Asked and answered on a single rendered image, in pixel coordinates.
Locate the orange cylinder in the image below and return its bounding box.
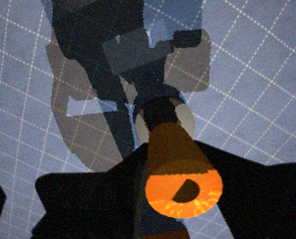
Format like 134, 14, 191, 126
146, 122, 223, 218

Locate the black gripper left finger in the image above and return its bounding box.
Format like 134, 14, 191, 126
35, 142, 148, 239

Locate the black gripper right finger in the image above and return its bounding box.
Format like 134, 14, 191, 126
194, 140, 296, 239

